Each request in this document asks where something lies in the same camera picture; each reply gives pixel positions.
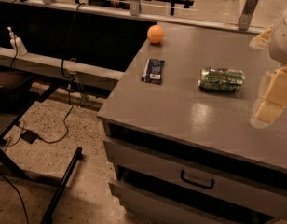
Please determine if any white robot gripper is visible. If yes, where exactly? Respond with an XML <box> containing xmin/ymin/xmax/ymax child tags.
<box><xmin>250</xmin><ymin>5</ymin><xmax>287</xmax><ymax>129</ymax></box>

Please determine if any green soda can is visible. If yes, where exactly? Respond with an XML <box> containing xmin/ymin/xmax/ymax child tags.
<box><xmin>198</xmin><ymin>67</ymin><xmax>245</xmax><ymax>91</ymax></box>

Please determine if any dark snack bar wrapper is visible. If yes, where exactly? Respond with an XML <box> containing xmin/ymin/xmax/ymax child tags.
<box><xmin>141</xmin><ymin>59</ymin><xmax>165</xmax><ymax>85</ymax></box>

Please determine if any orange ball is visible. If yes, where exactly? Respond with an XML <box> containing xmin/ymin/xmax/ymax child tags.
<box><xmin>147</xmin><ymin>25</ymin><xmax>164</xmax><ymax>44</ymax></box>

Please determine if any upper grey drawer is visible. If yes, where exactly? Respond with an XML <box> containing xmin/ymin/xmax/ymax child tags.
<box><xmin>102</xmin><ymin>136</ymin><xmax>287</xmax><ymax>222</ymax></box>

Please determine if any grey drawer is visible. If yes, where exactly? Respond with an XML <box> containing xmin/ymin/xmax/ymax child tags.
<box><xmin>102</xmin><ymin>136</ymin><xmax>287</xmax><ymax>222</ymax></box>
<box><xmin>108</xmin><ymin>178</ymin><xmax>244</xmax><ymax>224</ymax></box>

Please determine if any lower grey drawer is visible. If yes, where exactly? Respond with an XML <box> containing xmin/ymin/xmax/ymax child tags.
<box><xmin>108</xmin><ymin>178</ymin><xmax>244</xmax><ymax>224</ymax></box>

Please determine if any black power adapter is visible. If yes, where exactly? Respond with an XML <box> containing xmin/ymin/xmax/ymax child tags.
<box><xmin>20</xmin><ymin>130</ymin><xmax>38</xmax><ymax>144</ymax></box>

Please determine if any white pump bottle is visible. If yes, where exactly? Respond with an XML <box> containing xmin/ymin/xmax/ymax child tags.
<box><xmin>7</xmin><ymin>27</ymin><xmax>28</xmax><ymax>56</ymax></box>

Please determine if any grey metal bracket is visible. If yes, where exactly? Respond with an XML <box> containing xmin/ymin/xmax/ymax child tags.
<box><xmin>238</xmin><ymin>0</ymin><xmax>259</xmax><ymax>31</ymax></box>

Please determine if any black drawer handle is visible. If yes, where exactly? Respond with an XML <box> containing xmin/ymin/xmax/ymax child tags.
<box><xmin>180</xmin><ymin>170</ymin><xmax>215</xmax><ymax>189</ymax></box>

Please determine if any black power cable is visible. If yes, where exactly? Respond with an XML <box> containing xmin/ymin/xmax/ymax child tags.
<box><xmin>35</xmin><ymin>2</ymin><xmax>86</xmax><ymax>145</ymax></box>

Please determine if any black table frame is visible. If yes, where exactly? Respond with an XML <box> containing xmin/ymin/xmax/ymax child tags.
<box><xmin>0</xmin><ymin>81</ymin><xmax>84</xmax><ymax>224</ymax></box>

